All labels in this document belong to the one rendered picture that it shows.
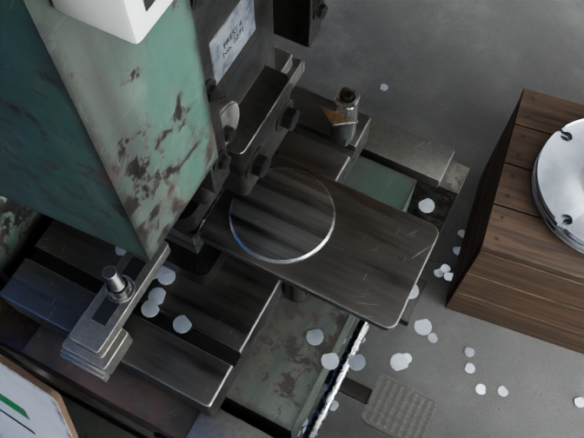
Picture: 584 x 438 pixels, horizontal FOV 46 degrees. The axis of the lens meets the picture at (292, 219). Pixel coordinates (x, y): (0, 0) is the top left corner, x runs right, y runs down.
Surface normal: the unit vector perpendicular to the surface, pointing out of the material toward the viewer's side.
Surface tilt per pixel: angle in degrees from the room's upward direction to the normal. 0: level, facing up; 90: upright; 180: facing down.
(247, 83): 90
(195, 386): 0
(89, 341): 0
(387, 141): 0
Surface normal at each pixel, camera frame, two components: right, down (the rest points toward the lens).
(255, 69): 0.89, 0.41
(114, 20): -0.46, 0.80
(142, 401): 0.00, -0.44
